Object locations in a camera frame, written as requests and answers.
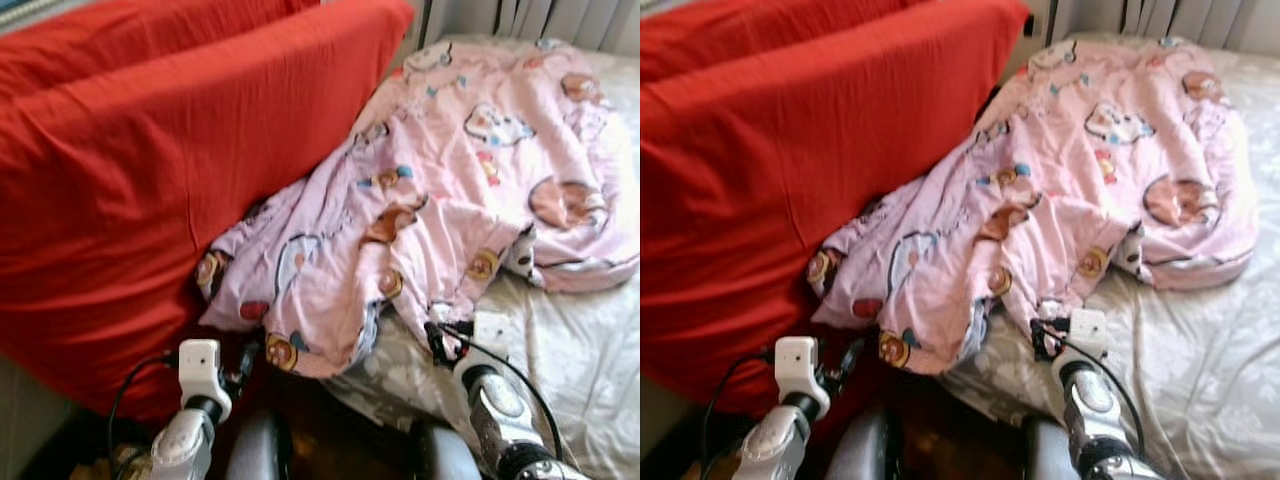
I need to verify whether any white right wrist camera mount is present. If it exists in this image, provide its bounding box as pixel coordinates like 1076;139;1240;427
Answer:
470;312;512;361
1068;308;1110;359

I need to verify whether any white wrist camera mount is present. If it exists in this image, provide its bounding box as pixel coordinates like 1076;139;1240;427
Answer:
470;312;512;361
178;338;233;421
1068;308;1110;359
775;336;832;421

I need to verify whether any grey floral bed sheet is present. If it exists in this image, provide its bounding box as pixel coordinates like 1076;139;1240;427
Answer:
320;35;641;480
940;35;1280;480

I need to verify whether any grey right robot leg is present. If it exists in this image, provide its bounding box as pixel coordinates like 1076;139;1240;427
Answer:
1020;415;1082;480
410;418;482;480

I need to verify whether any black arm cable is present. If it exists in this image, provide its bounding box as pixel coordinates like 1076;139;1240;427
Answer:
1038;318;1147;461
108;352;182;473
699;350;779;473
438;320;567;463

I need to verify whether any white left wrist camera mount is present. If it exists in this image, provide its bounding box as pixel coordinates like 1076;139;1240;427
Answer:
178;338;233;421
775;336;832;421

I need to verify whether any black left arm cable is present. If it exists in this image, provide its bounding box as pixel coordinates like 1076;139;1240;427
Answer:
699;350;779;473
108;352;182;473

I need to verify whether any grey pleated curtain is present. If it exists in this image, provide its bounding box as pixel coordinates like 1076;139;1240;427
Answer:
415;0;641;56
1030;0;1280;51

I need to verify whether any pink cartoon print blanket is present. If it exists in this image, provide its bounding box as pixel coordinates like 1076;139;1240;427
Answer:
195;40;641;381
808;40;1260;377

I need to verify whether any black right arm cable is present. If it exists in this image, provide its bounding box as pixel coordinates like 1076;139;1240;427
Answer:
1038;318;1147;461
438;320;567;463

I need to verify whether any red fabric cushion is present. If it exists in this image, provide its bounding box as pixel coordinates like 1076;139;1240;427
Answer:
0;0;321;101
640;0;921;87
640;0;1031;417
0;0;416;426

